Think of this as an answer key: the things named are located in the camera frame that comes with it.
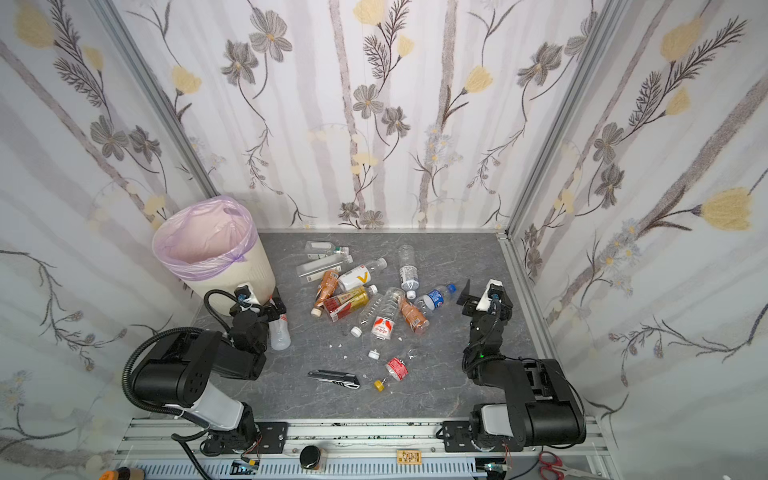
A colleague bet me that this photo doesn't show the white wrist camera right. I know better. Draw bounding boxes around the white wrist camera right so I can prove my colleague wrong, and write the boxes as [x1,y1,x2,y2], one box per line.
[476,279,505,312]

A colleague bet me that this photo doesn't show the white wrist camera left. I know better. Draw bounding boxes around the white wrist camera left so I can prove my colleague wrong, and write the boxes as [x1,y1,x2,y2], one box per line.
[234,283,261,308]

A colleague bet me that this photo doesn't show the white red-capped bottle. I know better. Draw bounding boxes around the white red-capped bottle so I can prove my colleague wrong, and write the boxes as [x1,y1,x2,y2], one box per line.
[269,314,291,351]

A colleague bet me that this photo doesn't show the red scissors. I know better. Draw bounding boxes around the red scissors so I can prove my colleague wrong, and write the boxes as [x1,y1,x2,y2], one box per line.
[538,450,566,480]

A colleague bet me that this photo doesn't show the aluminium mounting rail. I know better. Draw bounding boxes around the aluminium mounting rail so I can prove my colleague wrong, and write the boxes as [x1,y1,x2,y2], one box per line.
[112,417,619,480]

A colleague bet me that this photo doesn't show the clear white-label water bottle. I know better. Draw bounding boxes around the clear white-label water bottle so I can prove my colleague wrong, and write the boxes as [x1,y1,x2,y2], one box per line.
[398,244,420,300]

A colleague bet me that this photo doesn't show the purple plastic bin liner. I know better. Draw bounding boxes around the purple plastic bin liner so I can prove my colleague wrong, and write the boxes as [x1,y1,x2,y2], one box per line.
[152,196,259,282]

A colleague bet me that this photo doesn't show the clear green-band square bottle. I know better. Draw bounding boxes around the clear green-band square bottle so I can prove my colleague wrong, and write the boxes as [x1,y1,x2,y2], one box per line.
[304,241,349,259]

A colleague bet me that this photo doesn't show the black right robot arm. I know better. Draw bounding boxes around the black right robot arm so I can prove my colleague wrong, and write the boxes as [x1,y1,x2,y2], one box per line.
[436,280,587,453]

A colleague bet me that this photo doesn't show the yellow red tea bottle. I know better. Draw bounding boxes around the yellow red tea bottle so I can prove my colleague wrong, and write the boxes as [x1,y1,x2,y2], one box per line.
[323,285,378,322]

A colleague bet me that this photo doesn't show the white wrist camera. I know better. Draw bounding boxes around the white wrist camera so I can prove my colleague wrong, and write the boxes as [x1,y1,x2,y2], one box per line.
[234,283,261,308]
[476,279,505,312]

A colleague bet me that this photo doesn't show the frosted square bottle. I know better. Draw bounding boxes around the frosted square bottle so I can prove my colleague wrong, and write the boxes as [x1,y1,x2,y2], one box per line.
[296,253,353,283]

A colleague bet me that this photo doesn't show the black utility knife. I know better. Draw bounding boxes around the black utility knife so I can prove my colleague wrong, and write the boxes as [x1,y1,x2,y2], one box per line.
[308,369,361,390]

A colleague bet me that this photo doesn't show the clear red-label bottle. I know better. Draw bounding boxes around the clear red-label bottle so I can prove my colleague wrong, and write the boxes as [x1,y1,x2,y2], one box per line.
[371,287,405,340]

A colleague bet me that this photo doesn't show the blue-label water bottle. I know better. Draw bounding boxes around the blue-label water bottle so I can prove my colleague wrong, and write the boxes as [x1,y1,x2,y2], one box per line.
[418,284,456,312]

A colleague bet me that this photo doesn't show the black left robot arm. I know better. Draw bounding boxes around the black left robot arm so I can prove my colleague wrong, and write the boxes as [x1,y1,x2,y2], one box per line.
[121,286,288,457]

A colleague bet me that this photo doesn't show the crushed red can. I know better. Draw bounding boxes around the crushed red can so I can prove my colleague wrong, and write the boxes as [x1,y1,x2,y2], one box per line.
[386,358,409,381]

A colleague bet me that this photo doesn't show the copper coffee bottle left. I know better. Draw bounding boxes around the copper coffee bottle left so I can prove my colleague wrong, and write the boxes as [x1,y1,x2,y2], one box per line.
[311,269,339,318]

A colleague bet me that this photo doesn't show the black round knob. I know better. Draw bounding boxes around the black round knob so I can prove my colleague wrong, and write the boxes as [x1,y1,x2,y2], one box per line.
[299,445,325,470]

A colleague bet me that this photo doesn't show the copper Nescafe bottle right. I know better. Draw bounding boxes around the copper Nescafe bottle right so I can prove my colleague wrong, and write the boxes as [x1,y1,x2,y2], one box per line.
[399,299,429,334]

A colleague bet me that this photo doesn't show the white yellow-label bottle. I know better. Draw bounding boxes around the white yellow-label bottle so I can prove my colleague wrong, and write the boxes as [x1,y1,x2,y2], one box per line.
[338,258,387,292]

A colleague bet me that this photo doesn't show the cream ribbed trash bin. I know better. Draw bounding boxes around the cream ribbed trash bin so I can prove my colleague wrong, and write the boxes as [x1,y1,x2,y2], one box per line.
[185,238,276,304]

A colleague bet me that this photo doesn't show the clear ribbed bottle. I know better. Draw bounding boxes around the clear ribbed bottle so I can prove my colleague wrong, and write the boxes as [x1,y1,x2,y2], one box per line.
[350,293,384,338]

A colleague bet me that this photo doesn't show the yellow tag label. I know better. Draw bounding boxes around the yellow tag label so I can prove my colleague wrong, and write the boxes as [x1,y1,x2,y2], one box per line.
[396,449,423,466]

